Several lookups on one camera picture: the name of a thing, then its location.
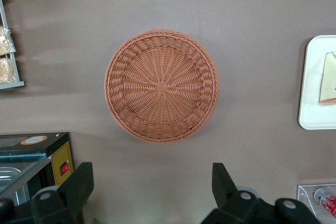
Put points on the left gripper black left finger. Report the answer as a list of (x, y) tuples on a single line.
[(71, 195)]

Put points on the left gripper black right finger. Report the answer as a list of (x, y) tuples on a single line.
[(228, 200)]

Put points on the triangle sandwich with white bread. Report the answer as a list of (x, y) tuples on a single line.
[(329, 82)]

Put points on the grey snack display tray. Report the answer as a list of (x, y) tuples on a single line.
[(17, 77)]

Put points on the brown round wicker basket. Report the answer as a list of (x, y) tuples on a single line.
[(161, 87)]

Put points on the beige plastic serving tray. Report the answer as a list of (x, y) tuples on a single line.
[(311, 90)]

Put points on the black food warmer yellow panel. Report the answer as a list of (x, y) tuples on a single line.
[(61, 153)]

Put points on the steel pan in warmer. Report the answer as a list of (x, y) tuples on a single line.
[(11, 193)]

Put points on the clear acrylic bottle rack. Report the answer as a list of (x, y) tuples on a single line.
[(304, 195)]

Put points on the red cola bottle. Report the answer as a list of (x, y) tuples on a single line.
[(328, 201)]

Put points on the clear packet of crackers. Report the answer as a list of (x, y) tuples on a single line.
[(5, 41), (5, 70)]

